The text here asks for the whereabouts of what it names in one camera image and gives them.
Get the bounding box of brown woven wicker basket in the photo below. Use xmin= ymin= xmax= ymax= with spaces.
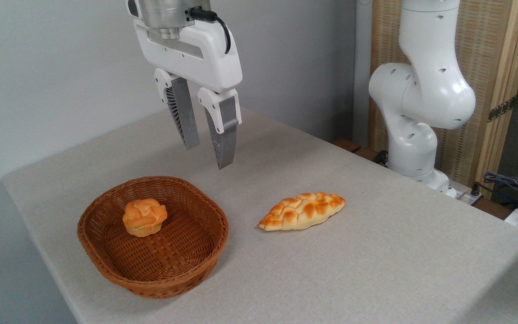
xmin=77 ymin=175 xmax=229 ymax=300

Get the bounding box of dark cable bundle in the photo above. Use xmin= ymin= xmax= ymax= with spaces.
xmin=475 ymin=172 xmax=518 ymax=212

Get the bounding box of gripper finger grey blade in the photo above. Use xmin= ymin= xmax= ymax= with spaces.
xmin=197 ymin=87 xmax=242 ymax=170
xmin=154 ymin=68 xmax=200 ymax=150

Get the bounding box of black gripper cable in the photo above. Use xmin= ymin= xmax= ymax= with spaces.
xmin=189 ymin=7 xmax=232 ymax=55

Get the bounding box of braided golden bread loaf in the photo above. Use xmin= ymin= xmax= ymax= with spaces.
xmin=257 ymin=192 xmax=346 ymax=232

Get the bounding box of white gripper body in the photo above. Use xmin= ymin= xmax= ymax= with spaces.
xmin=133 ymin=18 xmax=243 ymax=94

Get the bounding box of metal screen hinge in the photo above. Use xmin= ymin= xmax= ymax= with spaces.
xmin=487 ymin=96 xmax=517 ymax=123

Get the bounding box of round golden bread bun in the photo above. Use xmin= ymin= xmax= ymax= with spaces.
xmin=122 ymin=198 xmax=168 ymax=238

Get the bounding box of brown wooden block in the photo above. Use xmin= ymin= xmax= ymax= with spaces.
xmin=353 ymin=148 xmax=388 ymax=167
xmin=333 ymin=139 xmax=362 ymax=153

